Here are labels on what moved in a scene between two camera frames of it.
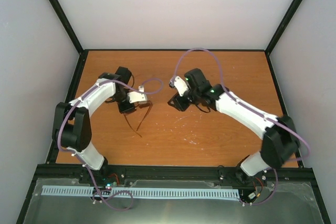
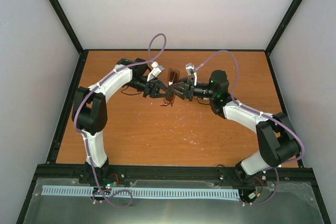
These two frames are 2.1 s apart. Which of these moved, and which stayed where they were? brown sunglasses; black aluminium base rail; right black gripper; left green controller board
Moved: right black gripper; brown sunglasses
Stayed: black aluminium base rail; left green controller board
